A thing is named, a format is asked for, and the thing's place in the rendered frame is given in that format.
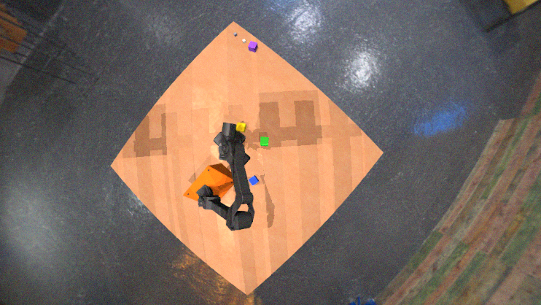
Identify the purple cube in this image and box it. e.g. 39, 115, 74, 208
248, 41, 258, 53

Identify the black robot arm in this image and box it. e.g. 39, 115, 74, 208
195, 122, 255, 231

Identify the blue cube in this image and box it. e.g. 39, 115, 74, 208
248, 175, 259, 185

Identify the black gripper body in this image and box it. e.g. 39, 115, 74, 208
213, 132, 250, 165

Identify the yellow block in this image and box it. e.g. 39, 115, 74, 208
236, 123, 246, 132

